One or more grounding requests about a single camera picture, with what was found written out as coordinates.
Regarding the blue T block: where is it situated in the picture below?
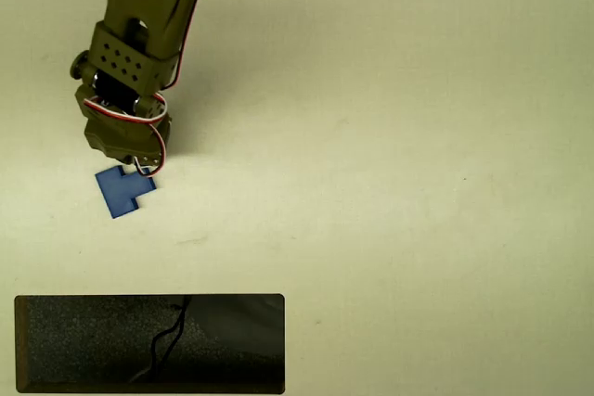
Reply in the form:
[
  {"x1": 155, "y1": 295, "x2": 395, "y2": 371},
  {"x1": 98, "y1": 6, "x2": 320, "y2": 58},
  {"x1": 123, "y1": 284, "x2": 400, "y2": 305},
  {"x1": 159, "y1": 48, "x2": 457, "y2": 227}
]
[{"x1": 94, "y1": 165, "x2": 159, "y2": 221}]

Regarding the red white black servo cable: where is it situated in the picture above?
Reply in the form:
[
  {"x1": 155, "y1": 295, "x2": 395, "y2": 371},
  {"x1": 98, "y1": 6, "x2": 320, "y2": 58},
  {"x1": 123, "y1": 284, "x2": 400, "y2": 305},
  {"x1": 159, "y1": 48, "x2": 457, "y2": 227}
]
[{"x1": 83, "y1": 91, "x2": 172, "y2": 180}]

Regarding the thin red black cable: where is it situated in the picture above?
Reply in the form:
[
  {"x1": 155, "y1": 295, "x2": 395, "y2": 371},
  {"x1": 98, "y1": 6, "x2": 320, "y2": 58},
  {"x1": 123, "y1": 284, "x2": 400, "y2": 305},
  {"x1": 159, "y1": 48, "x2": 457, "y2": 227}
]
[{"x1": 161, "y1": 0, "x2": 220, "y2": 93}]

